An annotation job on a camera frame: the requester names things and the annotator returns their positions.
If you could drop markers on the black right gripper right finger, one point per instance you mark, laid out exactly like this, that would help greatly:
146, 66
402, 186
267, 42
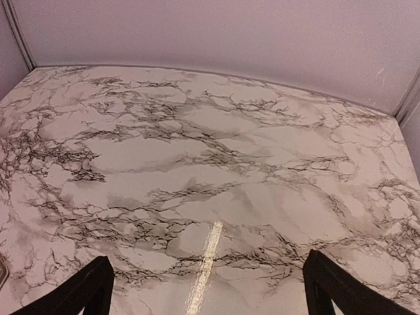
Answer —
327, 284

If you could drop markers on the right aluminium corner post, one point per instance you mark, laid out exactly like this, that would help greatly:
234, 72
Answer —
409, 102

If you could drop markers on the left aluminium corner post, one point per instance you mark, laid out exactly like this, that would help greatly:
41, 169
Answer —
13, 22

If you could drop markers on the aluminium corner post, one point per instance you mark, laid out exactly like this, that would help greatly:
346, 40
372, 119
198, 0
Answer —
13, 22
409, 102

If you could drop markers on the white remote control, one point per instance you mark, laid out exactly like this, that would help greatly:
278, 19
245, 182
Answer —
4, 270

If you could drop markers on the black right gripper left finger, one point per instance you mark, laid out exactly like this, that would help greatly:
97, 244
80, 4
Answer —
89, 291

